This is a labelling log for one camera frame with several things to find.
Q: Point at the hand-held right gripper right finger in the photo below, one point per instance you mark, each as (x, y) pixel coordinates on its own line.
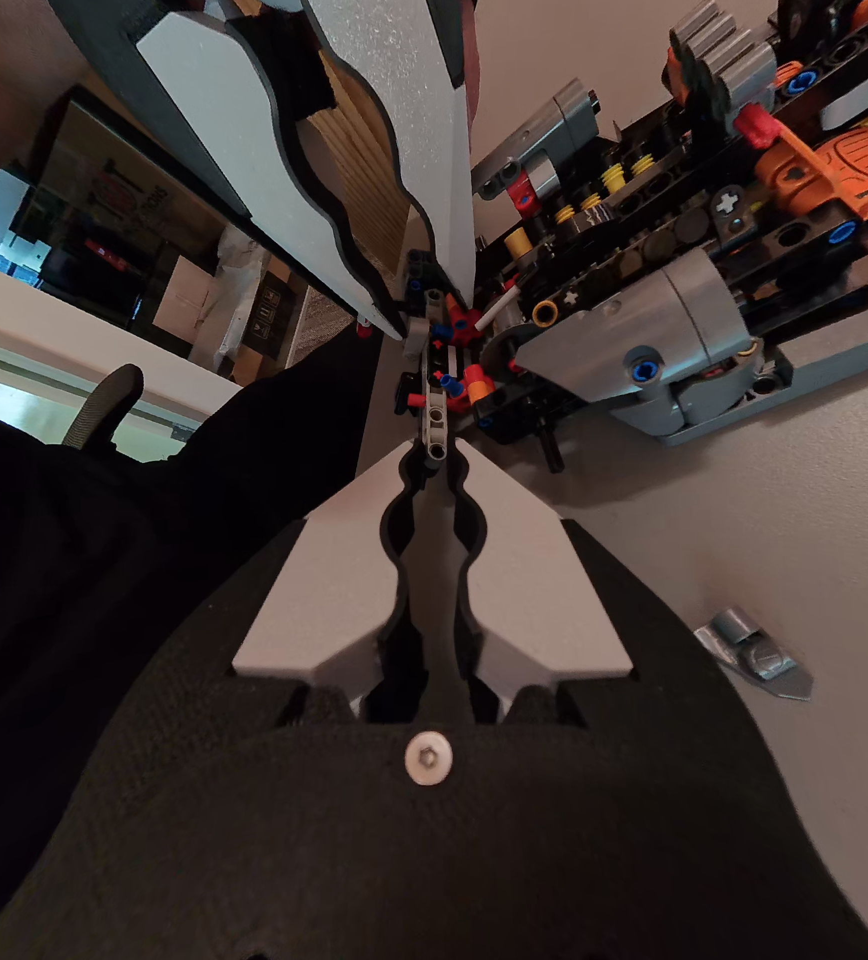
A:
(546, 600)

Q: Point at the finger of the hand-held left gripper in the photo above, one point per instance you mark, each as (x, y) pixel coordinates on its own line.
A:
(419, 75)
(216, 97)

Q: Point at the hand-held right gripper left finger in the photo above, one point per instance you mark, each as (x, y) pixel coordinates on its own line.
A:
(314, 600)

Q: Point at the light grey lego beam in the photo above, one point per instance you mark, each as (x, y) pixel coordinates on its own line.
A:
(436, 416)

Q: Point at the multicoloured lego vehicle model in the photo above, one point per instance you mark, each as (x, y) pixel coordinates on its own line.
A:
(629, 330)

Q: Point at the small grey lego piece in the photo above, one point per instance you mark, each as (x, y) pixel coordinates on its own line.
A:
(760, 660)

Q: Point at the wooden slatted panel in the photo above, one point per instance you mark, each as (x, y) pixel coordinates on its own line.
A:
(362, 172)

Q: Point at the black glossy cabinet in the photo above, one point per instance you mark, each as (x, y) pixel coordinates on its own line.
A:
(88, 210)

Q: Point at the clear plastic bag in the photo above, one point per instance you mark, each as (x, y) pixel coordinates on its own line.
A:
(242, 262)

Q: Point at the plain cardboard box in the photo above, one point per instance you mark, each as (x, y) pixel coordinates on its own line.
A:
(190, 300)

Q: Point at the person's black trouser leg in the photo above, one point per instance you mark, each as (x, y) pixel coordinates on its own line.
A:
(103, 562)

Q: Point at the cardboard box with black label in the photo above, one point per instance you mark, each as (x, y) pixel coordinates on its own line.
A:
(272, 322)

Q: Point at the white desk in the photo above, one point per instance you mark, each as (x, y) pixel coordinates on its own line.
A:
(66, 322)

